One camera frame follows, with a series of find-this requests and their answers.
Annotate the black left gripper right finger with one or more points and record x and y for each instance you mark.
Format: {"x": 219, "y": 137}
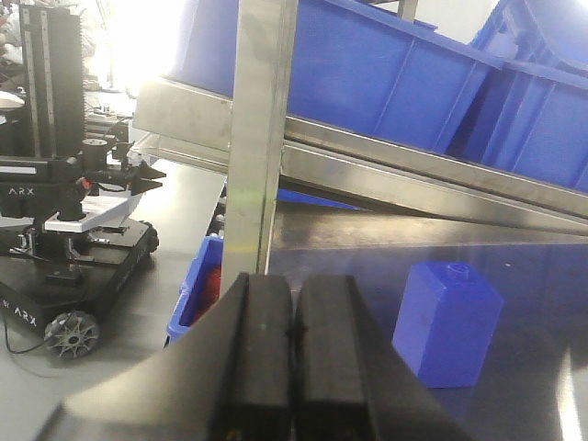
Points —
{"x": 350, "y": 383}

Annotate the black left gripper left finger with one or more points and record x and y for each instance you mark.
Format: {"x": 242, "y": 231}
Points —
{"x": 227, "y": 378}

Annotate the blue rectangular plastic part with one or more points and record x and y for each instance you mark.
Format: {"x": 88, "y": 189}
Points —
{"x": 447, "y": 318}

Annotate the blue plastic bin on shelf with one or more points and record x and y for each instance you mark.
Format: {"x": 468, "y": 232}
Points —
{"x": 361, "y": 68}

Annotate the blue bin with red parts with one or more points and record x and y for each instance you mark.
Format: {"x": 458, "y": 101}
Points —
{"x": 199, "y": 290}

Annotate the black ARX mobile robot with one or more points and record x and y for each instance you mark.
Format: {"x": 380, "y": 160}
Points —
{"x": 68, "y": 243}

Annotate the stainless steel shelf frame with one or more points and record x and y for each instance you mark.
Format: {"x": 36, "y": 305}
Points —
{"x": 251, "y": 139}

